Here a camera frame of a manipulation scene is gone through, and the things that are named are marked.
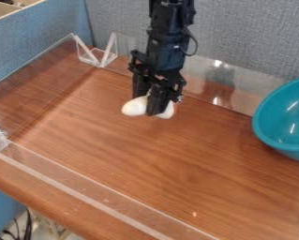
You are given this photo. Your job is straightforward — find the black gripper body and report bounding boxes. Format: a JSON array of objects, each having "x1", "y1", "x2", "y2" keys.
[{"x1": 129, "y1": 50, "x2": 188, "y2": 102}]

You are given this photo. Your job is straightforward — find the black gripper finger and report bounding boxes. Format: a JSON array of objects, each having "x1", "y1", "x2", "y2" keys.
[
  {"x1": 147, "y1": 84, "x2": 172, "y2": 116},
  {"x1": 133, "y1": 74, "x2": 151, "y2": 98}
]

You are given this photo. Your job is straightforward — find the white plush mushroom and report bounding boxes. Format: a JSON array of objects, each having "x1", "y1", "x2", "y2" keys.
[{"x1": 122, "y1": 93, "x2": 176, "y2": 119}]

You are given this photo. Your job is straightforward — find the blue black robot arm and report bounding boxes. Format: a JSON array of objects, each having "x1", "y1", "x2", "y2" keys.
[{"x1": 122, "y1": 0, "x2": 198, "y2": 119}]

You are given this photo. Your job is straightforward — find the blue plastic bowl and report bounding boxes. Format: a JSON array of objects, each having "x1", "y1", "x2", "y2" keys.
[{"x1": 252, "y1": 78, "x2": 299, "y2": 161}]

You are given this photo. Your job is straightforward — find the clear acrylic back barrier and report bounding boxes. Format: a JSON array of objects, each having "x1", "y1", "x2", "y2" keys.
[{"x1": 106, "y1": 32, "x2": 288, "y2": 116}]

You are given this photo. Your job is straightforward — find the clear acrylic barrier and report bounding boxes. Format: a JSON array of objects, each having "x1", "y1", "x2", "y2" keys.
[
  {"x1": 106, "y1": 32, "x2": 288, "y2": 116},
  {"x1": 0, "y1": 142, "x2": 220, "y2": 240},
  {"x1": 0, "y1": 34, "x2": 79, "y2": 139}
]

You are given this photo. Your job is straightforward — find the clear acrylic left barrier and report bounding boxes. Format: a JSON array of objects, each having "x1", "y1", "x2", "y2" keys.
[{"x1": 0, "y1": 34, "x2": 79, "y2": 139}]

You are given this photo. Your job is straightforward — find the blue partition with wooden top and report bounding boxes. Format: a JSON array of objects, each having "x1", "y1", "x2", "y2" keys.
[{"x1": 0, "y1": 0, "x2": 93, "y2": 81}]

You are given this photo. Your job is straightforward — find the clear acrylic front barrier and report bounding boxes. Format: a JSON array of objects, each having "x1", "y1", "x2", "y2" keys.
[{"x1": 0, "y1": 142, "x2": 220, "y2": 240}]

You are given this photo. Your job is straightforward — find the clear acrylic corner bracket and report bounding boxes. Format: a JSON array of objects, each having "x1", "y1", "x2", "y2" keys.
[{"x1": 73, "y1": 32, "x2": 118, "y2": 68}]

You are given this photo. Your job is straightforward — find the black cables under table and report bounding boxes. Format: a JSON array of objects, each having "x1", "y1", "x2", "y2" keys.
[{"x1": 0, "y1": 208, "x2": 35, "y2": 240}]

